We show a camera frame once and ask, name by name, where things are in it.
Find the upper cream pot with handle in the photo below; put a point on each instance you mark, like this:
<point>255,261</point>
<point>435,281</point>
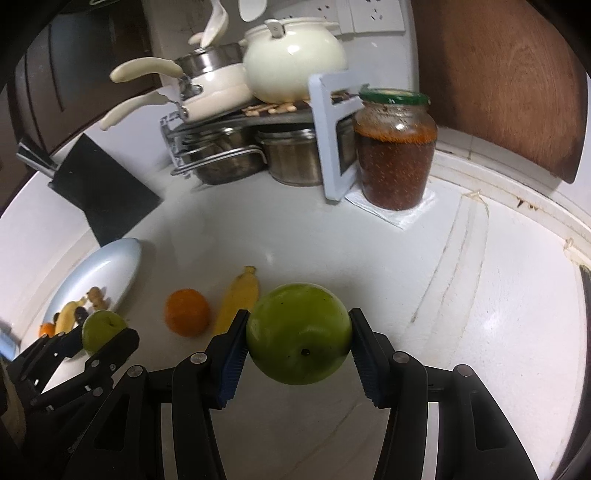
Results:
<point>198,62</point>

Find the dark brown window frame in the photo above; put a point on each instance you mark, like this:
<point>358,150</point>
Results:
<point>61,84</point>

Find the brown wooden cutting board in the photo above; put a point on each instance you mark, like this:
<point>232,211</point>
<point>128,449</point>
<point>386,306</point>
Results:
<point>499,71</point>

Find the white metal shelf rack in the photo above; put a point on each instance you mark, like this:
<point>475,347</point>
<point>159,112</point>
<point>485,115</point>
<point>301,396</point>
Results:
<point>332,102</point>

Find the white ceramic pot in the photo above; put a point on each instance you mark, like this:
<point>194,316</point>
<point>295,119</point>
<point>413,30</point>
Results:
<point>280,55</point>

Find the white ladle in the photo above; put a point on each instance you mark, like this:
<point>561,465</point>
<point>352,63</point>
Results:
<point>215,28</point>

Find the steel stock pot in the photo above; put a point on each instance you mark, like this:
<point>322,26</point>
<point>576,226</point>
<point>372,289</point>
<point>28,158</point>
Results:
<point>292,156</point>

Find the white paper under jar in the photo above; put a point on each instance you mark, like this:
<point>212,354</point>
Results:
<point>401,219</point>

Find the small green apple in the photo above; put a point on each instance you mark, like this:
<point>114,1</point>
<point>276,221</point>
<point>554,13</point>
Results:
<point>99,328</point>

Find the dark plum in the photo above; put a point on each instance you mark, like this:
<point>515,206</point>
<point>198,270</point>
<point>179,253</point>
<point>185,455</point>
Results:
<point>80,315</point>

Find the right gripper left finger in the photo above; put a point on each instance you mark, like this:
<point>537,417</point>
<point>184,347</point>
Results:
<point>123,441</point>

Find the black knife block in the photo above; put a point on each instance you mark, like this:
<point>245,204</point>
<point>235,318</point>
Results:
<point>112,199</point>

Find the glass jar red sauce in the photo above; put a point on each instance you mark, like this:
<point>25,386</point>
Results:
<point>395,145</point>

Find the light blue oval plate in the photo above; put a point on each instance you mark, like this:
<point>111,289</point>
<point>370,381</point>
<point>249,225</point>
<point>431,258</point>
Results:
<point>113,268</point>

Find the wall power socket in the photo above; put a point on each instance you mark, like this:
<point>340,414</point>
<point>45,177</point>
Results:
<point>362,17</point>

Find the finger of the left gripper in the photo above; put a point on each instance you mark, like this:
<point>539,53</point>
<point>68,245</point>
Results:
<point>104,357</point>
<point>32,369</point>

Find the steel pot with handle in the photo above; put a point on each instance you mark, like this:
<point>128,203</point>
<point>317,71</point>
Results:
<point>218,156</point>

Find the white rice spoon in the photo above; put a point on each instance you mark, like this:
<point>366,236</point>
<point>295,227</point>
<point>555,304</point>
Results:
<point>250,10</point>

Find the cream saucepan with handle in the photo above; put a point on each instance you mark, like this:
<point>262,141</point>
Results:
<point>201,97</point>

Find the orange fruit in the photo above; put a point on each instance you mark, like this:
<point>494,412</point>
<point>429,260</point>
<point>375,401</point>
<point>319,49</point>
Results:
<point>187,313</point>
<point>47,329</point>

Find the small yellow banana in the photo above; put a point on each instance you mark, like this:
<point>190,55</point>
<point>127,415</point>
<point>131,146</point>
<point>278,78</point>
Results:
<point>66,318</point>

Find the wooden trivet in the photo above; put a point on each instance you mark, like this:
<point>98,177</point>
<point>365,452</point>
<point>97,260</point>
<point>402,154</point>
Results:
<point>266,109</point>

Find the large green apple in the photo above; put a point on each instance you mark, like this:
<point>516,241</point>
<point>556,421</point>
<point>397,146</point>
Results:
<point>299,334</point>

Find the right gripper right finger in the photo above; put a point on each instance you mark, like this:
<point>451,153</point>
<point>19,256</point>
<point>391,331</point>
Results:
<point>475,439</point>

